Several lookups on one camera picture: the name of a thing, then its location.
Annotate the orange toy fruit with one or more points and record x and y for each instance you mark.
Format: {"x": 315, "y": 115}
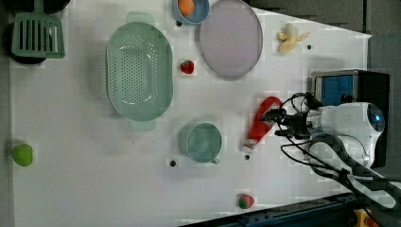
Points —
{"x": 186, "y": 7}

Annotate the yellow toy banana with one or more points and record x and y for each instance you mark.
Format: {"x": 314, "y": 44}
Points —
{"x": 289, "y": 38}

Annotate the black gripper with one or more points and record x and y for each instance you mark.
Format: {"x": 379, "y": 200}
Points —
{"x": 292, "y": 126}

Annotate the green toy apple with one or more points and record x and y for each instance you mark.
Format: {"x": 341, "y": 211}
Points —
{"x": 22, "y": 155}

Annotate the silver toaster oven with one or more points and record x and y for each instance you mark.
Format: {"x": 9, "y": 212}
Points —
{"x": 346, "y": 85}

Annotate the green plastic colander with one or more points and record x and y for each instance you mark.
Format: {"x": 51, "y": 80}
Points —
{"x": 139, "y": 71}

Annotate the green slotted spatula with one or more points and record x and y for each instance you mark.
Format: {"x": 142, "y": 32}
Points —
{"x": 37, "y": 34}

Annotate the black round pan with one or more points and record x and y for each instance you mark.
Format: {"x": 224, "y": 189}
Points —
{"x": 51, "y": 7}

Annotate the blue bowl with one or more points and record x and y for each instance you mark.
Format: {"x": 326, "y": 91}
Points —
{"x": 199, "y": 14}

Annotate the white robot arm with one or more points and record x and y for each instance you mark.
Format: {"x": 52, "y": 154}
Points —
{"x": 342, "y": 146}

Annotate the grey round plate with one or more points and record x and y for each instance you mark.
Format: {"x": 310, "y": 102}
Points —
{"x": 231, "y": 38}

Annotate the green cup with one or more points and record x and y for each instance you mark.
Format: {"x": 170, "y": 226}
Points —
{"x": 201, "y": 142}

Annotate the red plush ketchup bottle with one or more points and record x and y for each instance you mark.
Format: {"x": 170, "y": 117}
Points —
{"x": 259, "y": 128}

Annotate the red green toy strawberry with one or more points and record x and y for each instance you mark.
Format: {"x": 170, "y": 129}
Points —
{"x": 245, "y": 201}

